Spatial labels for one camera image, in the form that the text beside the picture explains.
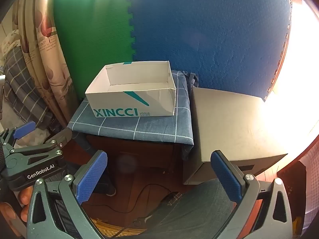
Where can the blue foam mat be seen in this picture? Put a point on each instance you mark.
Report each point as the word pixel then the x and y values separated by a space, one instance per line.
pixel 211 34

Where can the yellow woven stool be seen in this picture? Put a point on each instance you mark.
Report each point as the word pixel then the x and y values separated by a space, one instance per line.
pixel 109 229

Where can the grey cardboard box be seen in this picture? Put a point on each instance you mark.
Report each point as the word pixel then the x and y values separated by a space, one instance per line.
pixel 231 124

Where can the person's right leg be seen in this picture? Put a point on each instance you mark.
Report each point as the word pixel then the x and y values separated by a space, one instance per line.
pixel 194 209

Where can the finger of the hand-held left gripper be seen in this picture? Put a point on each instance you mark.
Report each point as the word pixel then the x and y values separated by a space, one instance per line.
pixel 59 138
pixel 23 129

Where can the blue checked cloth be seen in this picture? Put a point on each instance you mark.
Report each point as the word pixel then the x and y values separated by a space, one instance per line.
pixel 149 127

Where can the white shoe box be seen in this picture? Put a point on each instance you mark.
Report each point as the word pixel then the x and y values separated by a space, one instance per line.
pixel 112 104

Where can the small yellow object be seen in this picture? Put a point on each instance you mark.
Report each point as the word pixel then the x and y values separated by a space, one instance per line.
pixel 297 222

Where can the dark shoe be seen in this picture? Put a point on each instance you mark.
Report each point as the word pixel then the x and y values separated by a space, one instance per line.
pixel 104 184

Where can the green foam mat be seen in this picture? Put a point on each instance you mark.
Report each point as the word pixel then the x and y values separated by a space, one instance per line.
pixel 94 29

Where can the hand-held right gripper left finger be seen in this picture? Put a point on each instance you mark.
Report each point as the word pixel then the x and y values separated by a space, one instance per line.
pixel 92 176

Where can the floral curtain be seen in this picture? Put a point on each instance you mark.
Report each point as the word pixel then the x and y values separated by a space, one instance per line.
pixel 47 54

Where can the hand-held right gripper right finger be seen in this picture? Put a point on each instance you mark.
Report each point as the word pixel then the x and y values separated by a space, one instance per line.
pixel 225 176

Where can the dark wooden nightstand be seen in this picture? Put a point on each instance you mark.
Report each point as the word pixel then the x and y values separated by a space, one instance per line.
pixel 139 154

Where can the grey checked quilt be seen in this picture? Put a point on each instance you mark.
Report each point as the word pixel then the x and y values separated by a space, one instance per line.
pixel 22 89

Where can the person's left hand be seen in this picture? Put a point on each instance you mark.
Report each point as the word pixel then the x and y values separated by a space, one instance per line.
pixel 25 196

